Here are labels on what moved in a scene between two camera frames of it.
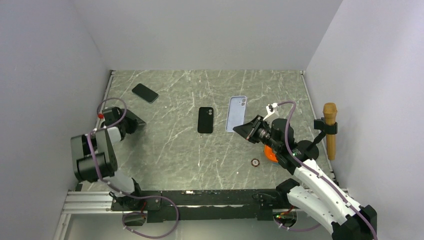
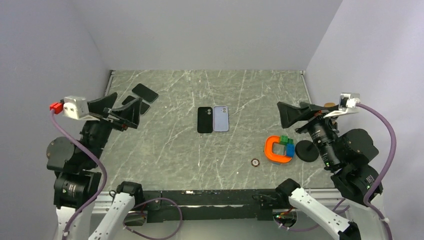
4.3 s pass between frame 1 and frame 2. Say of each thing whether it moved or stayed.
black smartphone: stayed
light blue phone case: moved
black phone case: stayed
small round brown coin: stayed
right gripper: moved
